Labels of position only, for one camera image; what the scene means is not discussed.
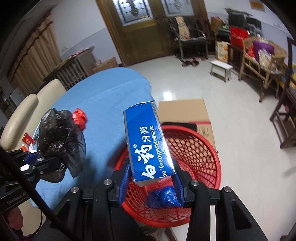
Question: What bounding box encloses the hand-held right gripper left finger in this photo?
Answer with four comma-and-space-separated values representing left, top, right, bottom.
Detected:
50, 158, 133, 241

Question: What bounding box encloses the red gift bag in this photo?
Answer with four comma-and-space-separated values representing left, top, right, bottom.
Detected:
230, 27, 250, 47

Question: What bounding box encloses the blue tablecloth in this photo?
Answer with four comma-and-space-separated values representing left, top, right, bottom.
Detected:
30, 67, 159, 209

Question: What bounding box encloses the white wooden stool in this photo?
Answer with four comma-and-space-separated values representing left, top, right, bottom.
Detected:
210, 59, 233, 83

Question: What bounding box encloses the flat brown cardboard box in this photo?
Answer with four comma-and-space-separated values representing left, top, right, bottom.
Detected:
158, 98, 216, 151

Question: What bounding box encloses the plaid cloth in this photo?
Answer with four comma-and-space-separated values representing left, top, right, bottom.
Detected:
175, 16, 190, 39

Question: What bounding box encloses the dark wooden chair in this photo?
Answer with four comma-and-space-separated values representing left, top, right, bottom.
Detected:
269, 36, 296, 149

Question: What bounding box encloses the blue toothpaste box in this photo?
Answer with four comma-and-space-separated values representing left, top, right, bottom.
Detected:
123, 101, 176, 187

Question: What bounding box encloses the purple cushion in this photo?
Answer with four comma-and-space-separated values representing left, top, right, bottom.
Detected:
252, 40, 274, 56

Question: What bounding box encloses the black plastic bag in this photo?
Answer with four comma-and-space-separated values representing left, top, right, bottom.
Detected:
37, 109, 86, 183

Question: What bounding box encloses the red cloth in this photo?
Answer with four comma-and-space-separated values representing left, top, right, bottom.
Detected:
72, 108, 89, 130

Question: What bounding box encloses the grey radiator cabinet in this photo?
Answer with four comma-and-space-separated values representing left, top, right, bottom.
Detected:
43, 45, 96, 91

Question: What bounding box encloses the blue crumpled plastic bag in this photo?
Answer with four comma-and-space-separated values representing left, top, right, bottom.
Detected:
147, 185, 181, 209

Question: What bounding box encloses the yellow printed carton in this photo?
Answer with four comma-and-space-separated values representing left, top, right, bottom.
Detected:
215, 41, 230, 62

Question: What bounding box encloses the red plastic mesh basket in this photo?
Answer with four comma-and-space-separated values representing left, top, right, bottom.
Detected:
114, 126, 221, 226

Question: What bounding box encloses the yellow wall notice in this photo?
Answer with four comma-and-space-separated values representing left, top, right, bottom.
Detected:
250, 0, 265, 11

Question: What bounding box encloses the black metal armchair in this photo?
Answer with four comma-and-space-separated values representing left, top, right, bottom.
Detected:
195, 17, 218, 47
169, 16, 208, 59

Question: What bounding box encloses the small open cardboard box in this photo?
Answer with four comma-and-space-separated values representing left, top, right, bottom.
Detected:
92, 57, 119, 74

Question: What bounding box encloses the wooden glass-panel double door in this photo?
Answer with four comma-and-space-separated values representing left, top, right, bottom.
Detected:
96, 0, 208, 66

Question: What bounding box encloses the beige leather sofa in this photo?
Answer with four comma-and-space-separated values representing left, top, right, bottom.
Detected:
0, 79, 66, 149

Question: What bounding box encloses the bamboo armchair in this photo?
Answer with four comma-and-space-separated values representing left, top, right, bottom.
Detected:
238, 36, 288, 102

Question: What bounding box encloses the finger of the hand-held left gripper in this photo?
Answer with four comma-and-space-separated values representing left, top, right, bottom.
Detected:
20, 156, 66, 180
6, 149, 41, 166

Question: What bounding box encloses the black cable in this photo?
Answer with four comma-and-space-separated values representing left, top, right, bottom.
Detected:
0, 146, 81, 241

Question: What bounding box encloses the beige curtain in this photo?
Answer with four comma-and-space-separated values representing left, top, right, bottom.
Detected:
7, 14, 62, 93

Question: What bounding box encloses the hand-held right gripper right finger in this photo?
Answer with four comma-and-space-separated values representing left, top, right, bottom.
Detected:
171, 160, 270, 241

